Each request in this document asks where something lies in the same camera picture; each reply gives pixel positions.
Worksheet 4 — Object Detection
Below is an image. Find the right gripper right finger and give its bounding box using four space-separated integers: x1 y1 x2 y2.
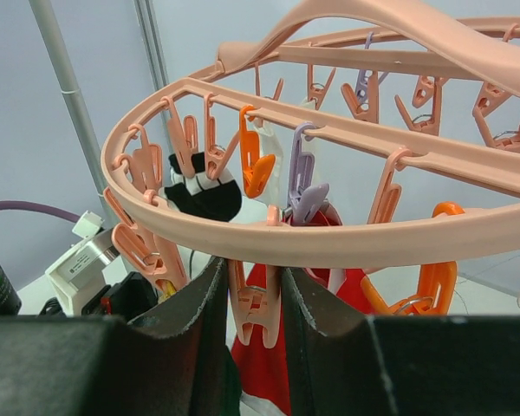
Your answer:
282 268 520 415

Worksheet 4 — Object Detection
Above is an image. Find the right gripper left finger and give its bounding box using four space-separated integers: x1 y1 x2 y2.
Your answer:
0 259 228 415

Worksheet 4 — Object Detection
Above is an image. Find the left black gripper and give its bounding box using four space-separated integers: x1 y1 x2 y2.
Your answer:
38 272 158 322

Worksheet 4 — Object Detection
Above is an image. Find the green patterned sock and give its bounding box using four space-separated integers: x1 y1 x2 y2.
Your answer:
220 347 243 416

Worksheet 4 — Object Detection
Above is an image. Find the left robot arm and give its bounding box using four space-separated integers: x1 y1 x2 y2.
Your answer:
0 266 158 322

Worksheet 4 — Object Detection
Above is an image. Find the pink round clip hanger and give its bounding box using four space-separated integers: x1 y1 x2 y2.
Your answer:
100 0 520 348

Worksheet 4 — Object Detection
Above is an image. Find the red sock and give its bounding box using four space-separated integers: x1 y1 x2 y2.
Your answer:
231 203 376 416

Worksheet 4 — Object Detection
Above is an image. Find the black white striped sock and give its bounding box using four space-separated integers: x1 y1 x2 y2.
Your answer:
159 152 243 222

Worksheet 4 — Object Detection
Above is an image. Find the purple clothes peg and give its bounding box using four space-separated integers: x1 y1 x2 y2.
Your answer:
287 121 329 225
354 31 374 105

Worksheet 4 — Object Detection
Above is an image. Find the orange clothes peg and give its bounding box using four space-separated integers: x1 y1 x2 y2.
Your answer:
238 105 276 198

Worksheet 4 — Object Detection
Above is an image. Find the metal clothes rack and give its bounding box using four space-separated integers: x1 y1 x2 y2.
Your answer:
29 0 115 226

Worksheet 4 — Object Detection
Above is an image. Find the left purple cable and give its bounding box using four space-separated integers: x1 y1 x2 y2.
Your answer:
0 199 79 224

